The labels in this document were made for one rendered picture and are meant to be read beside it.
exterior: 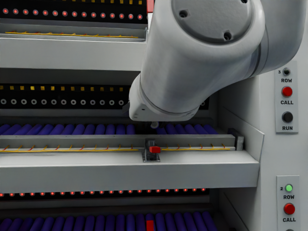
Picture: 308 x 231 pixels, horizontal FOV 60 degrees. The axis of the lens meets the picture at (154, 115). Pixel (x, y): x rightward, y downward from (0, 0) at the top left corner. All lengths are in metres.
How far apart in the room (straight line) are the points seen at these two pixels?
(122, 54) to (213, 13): 0.26
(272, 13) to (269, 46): 0.03
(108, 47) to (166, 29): 0.26
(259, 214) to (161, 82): 0.33
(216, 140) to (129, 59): 0.21
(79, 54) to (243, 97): 0.31
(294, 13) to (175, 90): 0.12
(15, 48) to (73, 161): 0.20
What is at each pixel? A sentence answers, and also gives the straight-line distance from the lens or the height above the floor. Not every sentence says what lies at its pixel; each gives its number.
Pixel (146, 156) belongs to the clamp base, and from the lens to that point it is 0.43.
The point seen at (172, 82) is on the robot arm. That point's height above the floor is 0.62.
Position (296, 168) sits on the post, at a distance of 0.51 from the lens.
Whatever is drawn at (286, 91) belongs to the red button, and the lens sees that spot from 0.50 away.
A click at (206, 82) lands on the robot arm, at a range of 0.22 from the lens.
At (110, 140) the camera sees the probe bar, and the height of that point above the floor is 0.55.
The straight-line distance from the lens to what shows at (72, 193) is 0.62.
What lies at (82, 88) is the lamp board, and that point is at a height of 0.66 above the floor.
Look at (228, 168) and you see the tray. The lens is 0.46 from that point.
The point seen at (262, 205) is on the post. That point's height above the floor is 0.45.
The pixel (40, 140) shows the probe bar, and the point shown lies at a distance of 0.49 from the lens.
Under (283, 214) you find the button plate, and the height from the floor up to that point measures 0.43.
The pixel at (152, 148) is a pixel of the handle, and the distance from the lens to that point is 0.37.
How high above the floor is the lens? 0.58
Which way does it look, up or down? 2 degrees up
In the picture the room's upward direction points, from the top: straight up
